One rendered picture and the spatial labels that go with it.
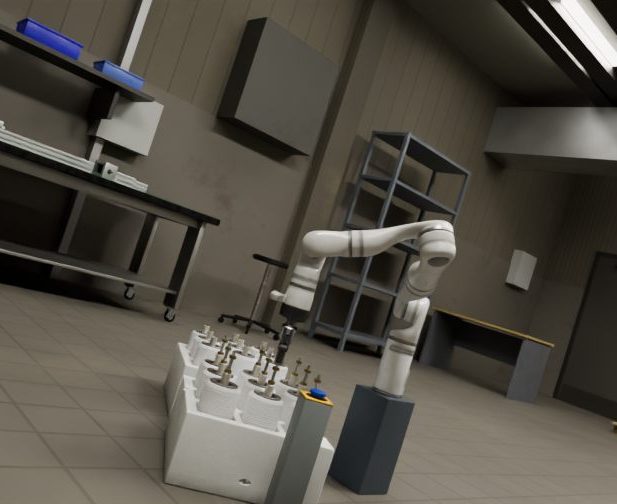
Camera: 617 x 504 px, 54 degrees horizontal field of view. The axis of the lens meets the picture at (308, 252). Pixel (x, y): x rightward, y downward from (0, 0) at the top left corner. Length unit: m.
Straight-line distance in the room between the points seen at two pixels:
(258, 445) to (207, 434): 0.13
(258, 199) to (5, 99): 2.20
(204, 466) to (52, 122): 3.46
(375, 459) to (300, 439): 0.55
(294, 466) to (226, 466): 0.20
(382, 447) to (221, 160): 3.71
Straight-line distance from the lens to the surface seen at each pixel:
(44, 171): 3.67
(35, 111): 4.66
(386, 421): 1.95
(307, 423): 1.46
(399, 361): 1.95
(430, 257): 1.58
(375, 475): 2.01
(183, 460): 1.59
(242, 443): 1.59
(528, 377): 7.04
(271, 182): 5.60
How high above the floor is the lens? 0.58
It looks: 2 degrees up
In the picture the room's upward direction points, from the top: 18 degrees clockwise
